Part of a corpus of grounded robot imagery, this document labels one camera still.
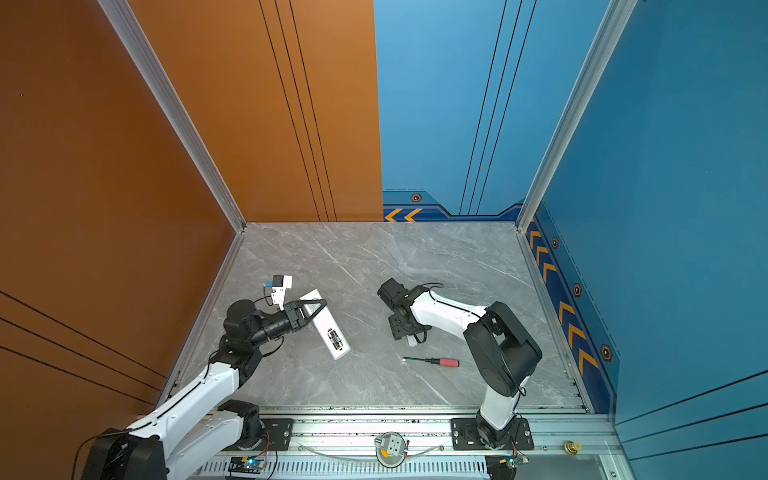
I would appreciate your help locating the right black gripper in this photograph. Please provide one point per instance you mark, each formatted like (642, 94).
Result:
(393, 320)

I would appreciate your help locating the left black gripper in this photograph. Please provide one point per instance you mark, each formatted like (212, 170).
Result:
(295, 309)

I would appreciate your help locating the white remote control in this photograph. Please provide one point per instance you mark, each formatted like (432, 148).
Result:
(329, 330)

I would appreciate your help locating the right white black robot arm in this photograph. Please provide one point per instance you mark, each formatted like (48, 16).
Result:
(504, 353)

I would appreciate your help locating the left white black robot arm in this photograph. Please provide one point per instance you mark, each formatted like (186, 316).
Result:
(201, 419)

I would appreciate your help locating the round grey power socket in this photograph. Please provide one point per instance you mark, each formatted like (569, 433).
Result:
(391, 449)

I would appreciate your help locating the right small circuit board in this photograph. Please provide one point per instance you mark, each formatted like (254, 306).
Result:
(515, 460)

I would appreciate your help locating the green circuit board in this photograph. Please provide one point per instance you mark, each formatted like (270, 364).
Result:
(246, 465)

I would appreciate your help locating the brass knob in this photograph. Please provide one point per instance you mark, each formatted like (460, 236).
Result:
(572, 448)

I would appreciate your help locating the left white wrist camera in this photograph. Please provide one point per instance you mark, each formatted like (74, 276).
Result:
(275, 290)

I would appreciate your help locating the red handled screwdriver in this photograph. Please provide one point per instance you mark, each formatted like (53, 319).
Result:
(443, 362)

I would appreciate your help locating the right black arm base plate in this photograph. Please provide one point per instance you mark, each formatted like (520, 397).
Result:
(478, 434)

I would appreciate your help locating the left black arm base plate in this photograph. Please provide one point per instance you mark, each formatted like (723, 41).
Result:
(271, 433)

